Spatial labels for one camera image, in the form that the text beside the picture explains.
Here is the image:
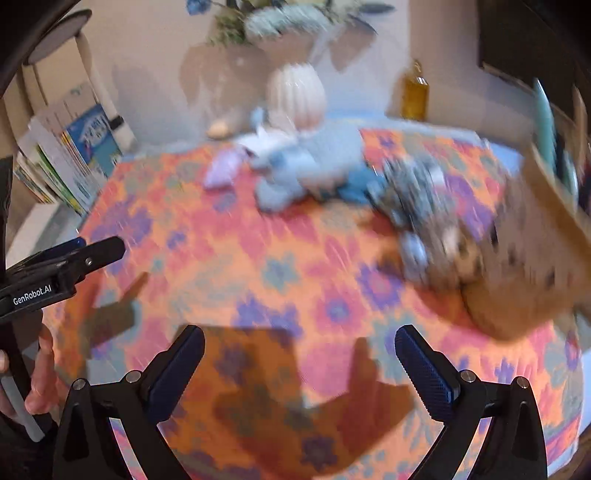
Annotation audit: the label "white desk lamp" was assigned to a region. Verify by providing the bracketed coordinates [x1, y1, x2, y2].
[25, 9, 137, 144]

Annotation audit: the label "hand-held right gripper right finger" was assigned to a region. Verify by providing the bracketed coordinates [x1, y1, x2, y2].
[394, 324, 548, 480]

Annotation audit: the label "plaid bow hair clip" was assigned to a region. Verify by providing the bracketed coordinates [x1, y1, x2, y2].
[372, 154, 462, 232]

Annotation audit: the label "orange floral tablecloth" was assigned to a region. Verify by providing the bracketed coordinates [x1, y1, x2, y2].
[51, 127, 583, 480]

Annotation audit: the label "blue plush bunny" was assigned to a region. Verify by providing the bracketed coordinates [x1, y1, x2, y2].
[252, 124, 368, 213]

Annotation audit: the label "row of books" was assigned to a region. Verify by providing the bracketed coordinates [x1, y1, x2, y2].
[14, 83, 123, 215]

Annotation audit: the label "bunch of pens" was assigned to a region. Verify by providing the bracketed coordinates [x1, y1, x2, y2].
[531, 76, 591, 208]

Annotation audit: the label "person's left hand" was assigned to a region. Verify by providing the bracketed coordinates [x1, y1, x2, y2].
[23, 323, 63, 416]

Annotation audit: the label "amber glass bottle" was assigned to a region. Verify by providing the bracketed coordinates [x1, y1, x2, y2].
[399, 60, 430, 121]

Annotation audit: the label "blue and white flower bouquet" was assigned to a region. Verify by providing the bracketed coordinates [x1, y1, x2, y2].
[187, 0, 395, 44]

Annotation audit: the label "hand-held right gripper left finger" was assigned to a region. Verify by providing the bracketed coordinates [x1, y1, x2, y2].
[53, 324, 206, 480]

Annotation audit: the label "white crumpled tissue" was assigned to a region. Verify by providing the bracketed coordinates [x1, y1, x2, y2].
[249, 108, 296, 153]

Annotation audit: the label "black monitor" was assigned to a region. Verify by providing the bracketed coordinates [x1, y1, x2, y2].
[475, 0, 591, 112]

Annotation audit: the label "white ribbed vase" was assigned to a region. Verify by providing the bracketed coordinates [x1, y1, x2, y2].
[267, 62, 328, 130]

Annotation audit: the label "beige printed pen holder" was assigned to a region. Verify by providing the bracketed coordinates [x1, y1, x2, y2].
[464, 143, 591, 342]

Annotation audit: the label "lavender soft pouch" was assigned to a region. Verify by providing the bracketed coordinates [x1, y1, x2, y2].
[203, 147, 252, 190]

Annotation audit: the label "blue denim cloth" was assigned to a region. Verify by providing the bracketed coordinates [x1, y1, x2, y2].
[337, 168, 389, 204]

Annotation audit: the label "brown hedgehog plush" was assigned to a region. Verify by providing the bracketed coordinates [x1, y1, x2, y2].
[399, 222, 490, 289]

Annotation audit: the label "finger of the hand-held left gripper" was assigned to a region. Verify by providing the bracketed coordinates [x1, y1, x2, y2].
[7, 237, 88, 274]
[46, 237, 126, 283]

